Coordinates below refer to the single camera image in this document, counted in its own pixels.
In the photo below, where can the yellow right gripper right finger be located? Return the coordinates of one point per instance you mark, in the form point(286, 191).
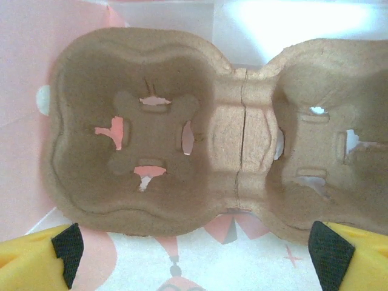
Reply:
point(366, 260)

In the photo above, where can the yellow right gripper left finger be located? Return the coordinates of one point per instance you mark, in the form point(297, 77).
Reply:
point(24, 263)

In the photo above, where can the red white paper bag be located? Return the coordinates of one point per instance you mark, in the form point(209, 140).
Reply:
point(24, 91)

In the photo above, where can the brown pulp cup carrier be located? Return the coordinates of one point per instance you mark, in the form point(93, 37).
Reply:
point(230, 127)

